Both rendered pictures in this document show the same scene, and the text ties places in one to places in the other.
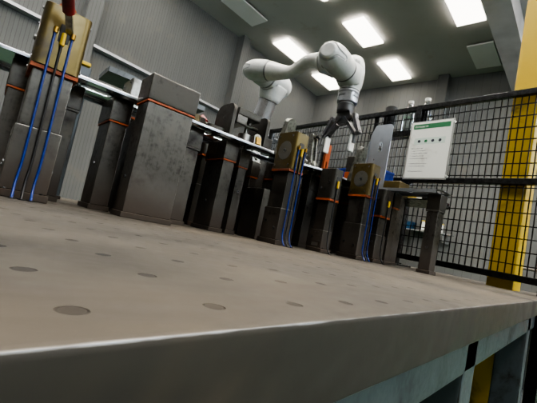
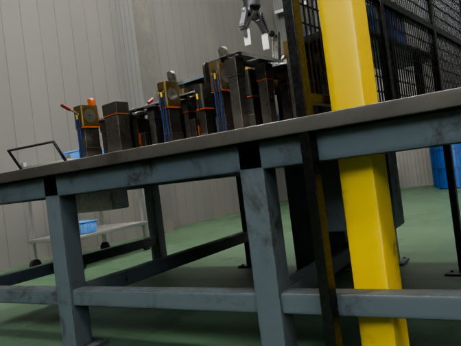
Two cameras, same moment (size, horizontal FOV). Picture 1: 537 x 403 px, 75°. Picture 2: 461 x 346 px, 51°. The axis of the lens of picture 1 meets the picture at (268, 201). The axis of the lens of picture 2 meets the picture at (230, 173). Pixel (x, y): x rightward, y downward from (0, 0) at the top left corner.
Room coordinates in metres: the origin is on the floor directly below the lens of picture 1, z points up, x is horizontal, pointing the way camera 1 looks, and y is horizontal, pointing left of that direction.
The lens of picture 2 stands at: (0.85, -2.26, 0.56)
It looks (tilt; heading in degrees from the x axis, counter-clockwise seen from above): 1 degrees up; 78
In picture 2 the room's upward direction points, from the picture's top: 7 degrees counter-clockwise
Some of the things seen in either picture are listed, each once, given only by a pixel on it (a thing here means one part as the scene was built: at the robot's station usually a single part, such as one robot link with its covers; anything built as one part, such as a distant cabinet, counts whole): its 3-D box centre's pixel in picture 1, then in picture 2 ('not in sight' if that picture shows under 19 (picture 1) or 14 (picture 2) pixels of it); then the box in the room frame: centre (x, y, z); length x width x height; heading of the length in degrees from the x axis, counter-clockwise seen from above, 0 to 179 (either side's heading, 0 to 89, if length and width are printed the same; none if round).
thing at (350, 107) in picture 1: (344, 114); (252, 9); (1.47, -0.25, 1.29); 0.08 x 0.07 x 0.09; 39
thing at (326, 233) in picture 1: (328, 211); (204, 117); (1.21, -0.21, 0.84); 0.10 x 0.05 x 0.29; 38
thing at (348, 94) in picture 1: (348, 98); not in sight; (1.47, -0.25, 1.37); 0.09 x 0.09 x 0.06
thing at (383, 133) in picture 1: (376, 159); (306, 18); (1.63, -0.46, 1.17); 0.12 x 0.01 x 0.34; 38
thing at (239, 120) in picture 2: (431, 233); (239, 99); (1.27, -0.60, 0.84); 0.05 x 0.05 x 0.29; 38
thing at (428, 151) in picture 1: (428, 149); not in sight; (1.74, -0.74, 1.30); 0.23 x 0.02 x 0.31; 38
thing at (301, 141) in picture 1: (286, 189); (169, 119); (1.07, -0.05, 0.87); 0.12 x 0.07 x 0.35; 38
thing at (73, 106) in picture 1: (58, 141); not in sight; (0.85, 0.53, 0.84); 0.05 x 0.05 x 0.29; 38
